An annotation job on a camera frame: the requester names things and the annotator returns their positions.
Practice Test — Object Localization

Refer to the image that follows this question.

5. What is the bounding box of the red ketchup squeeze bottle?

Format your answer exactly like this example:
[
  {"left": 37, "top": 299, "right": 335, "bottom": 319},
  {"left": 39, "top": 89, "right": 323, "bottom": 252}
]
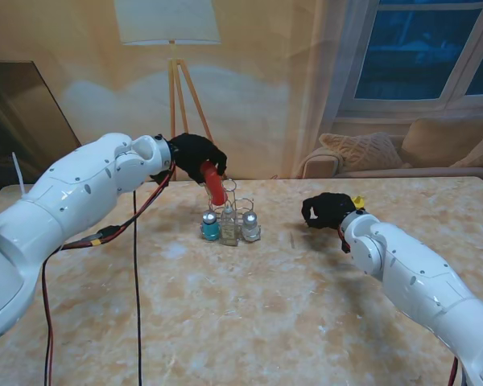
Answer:
[{"left": 201, "top": 161, "right": 228, "bottom": 205}]

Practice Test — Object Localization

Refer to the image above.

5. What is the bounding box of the teal shaker with silver cap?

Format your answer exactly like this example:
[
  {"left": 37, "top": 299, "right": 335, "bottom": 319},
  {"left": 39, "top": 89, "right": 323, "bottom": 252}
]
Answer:
[{"left": 201, "top": 209, "right": 221, "bottom": 242}]

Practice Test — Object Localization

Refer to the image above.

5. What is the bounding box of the tripod floor lamp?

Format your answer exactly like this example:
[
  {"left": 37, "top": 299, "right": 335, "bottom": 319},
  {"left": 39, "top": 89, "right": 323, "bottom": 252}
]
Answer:
[{"left": 114, "top": 0, "right": 229, "bottom": 182}]

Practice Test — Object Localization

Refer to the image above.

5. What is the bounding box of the dark flat screen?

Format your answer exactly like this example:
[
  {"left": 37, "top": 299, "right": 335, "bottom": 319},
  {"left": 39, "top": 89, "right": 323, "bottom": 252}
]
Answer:
[{"left": 0, "top": 60, "right": 84, "bottom": 186}]

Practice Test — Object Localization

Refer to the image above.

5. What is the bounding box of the plain tan cushion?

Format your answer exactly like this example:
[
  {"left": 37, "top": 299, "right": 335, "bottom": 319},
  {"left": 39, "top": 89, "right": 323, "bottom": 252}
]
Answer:
[{"left": 402, "top": 118, "right": 483, "bottom": 168}]

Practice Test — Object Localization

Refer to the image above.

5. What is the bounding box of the white framed window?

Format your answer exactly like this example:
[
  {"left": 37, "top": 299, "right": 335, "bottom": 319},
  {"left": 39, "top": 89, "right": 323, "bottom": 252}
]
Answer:
[{"left": 333, "top": 0, "right": 483, "bottom": 121}]

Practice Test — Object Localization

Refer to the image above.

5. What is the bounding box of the right arm red black cable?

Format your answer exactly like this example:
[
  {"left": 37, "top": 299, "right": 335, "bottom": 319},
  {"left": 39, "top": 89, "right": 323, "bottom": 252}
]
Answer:
[{"left": 336, "top": 224, "right": 466, "bottom": 386}]

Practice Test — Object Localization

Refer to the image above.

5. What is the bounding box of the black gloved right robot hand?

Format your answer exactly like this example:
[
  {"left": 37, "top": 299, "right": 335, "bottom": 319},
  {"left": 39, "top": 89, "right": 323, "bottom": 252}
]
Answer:
[{"left": 301, "top": 192, "right": 359, "bottom": 230}]

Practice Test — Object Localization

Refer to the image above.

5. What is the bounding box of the chrome wire condiment rack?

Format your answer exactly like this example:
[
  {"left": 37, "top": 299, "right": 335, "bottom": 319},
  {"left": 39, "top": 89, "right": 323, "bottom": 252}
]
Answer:
[{"left": 200, "top": 178, "right": 262, "bottom": 245}]

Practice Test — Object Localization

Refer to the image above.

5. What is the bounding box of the arm red black cable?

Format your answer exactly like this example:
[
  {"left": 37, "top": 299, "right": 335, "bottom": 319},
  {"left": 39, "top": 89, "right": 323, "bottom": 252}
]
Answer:
[
  {"left": 42, "top": 160, "right": 178, "bottom": 386},
  {"left": 336, "top": 224, "right": 466, "bottom": 386}
]

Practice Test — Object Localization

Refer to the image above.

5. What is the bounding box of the knitted beige cushion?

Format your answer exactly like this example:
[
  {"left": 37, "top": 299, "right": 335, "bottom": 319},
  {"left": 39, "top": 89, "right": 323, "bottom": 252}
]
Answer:
[{"left": 319, "top": 132, "right": 411, "bottom": 172}]

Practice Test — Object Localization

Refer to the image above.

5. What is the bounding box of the white shaker with silver cap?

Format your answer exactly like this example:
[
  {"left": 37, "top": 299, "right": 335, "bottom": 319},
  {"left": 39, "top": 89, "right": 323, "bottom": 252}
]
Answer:
[{"left": 241, "top": 211, "right": 262, "bottom": 242}]

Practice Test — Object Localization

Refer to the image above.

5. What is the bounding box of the left arm red black cable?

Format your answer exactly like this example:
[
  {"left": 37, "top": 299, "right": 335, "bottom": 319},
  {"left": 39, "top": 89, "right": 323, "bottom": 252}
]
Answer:
[{"left": 42, "top": 160, "right": 178, "bottom": 386}]

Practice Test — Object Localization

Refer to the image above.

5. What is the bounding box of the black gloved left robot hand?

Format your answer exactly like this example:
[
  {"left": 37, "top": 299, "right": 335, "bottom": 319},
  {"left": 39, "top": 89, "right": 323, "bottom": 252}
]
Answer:
[{"left": 167, "top": 133, "right": 229, "bottom": 187}]

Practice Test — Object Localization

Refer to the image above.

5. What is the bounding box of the clear olive oil bottle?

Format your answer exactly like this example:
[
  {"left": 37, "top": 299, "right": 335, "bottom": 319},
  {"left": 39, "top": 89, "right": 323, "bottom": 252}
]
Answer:
[{"left": 220, "top": 204, "right": 240, "bottom": 247}]

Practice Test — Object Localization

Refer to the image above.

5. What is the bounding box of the beige sofa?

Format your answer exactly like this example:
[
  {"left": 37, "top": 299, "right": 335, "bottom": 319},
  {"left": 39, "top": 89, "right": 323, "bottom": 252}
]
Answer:
[{"left": 299, "top": 118, "right": 483, "bottom": 180}]

